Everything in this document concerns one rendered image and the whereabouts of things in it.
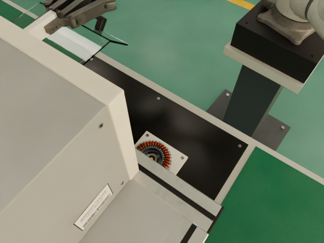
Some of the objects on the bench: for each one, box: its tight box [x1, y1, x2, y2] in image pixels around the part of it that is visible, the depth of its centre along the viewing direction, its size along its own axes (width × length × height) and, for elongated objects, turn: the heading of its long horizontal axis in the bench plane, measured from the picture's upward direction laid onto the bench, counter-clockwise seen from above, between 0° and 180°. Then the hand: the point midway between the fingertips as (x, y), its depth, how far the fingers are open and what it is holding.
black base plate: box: [83, 56, 248, 201], centre depth 85 cm, size 47×64×2 cm
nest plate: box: [134, 131, 188, 175], centre depth 80 cm, size 15×15×1 cm
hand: (41, 28), depth 50 cm, fingers closed
